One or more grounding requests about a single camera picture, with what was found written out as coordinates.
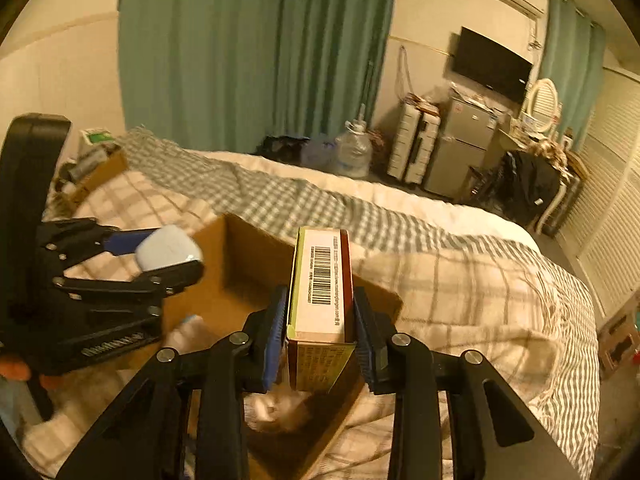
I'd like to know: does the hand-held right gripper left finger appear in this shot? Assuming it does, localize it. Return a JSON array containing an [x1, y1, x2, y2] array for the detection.
[[56, 286, 289, 480]]

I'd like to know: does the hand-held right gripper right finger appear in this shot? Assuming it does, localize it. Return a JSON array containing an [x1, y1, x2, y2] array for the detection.
[[353, 286, 581, 480]]

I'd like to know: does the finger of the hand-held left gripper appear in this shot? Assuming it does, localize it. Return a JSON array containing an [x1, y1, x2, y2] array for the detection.
[[38, 218, 161, 277], [52, 260, 206, 319]]

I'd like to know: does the light blue rounded case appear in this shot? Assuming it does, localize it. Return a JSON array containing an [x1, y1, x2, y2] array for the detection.
[[136, 225, 204, 273]]

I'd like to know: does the brown cardboard box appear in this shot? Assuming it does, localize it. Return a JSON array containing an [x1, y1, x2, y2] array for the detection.
[[118, 213, 404, 480]]

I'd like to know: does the barcoded rectangular carton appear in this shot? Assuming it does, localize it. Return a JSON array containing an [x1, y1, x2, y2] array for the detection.
[[285, 227, 358, 393]]

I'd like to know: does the person's left hand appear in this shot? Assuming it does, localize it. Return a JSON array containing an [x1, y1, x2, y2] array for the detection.
[[0, 350, 57, 391]]

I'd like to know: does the plaid bed blanket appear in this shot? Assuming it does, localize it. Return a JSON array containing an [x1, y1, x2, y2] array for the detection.
[[20, 128, 601, 480]]

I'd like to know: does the small cardboard box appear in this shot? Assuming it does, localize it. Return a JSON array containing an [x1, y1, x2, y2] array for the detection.
[[58, 143, 129, 204]]

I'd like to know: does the green white small box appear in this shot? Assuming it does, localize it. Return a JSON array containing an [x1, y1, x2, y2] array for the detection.
[[79, 128, 117, 148]]

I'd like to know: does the black bag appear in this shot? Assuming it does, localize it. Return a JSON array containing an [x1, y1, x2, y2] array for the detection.
[[253, 135, 311, 163]]

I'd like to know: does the purple plastic bag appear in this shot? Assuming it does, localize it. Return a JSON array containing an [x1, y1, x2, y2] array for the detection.
[[300, 134, 336, 169]]

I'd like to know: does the clear water jug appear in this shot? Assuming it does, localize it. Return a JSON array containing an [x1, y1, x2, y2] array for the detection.
[[332, 105, 375, 178]]

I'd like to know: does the white suitcase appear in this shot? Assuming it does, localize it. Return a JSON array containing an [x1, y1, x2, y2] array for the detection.
[[387, 103, 442, 185]]

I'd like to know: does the silver mini fridge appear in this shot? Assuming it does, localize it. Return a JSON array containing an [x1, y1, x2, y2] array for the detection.
[[423, 95, 499, 199]]

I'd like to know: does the green curtain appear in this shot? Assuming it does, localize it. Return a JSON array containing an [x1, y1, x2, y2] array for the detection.
[[116, 0, 400, 158], [538, 0, 607, 152]]

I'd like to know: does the white chair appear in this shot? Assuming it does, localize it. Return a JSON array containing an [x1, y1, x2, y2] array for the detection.
[[533, 180, 583, 237]]

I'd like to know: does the printed cardboard box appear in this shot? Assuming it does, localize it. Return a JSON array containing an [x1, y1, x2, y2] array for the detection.
[[597, 292, 640, 381]]

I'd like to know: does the white louvered wardrobe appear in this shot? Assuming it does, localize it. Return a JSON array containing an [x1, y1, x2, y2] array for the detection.
[[555, 67, 640, 319]]

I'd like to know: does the white oval mirror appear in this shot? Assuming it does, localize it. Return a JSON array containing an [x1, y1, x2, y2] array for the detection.
[[522, 78, 560, 139]]

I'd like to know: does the black wall television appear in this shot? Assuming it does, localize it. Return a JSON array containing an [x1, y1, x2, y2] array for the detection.
[[451, 26, 534, 107]]

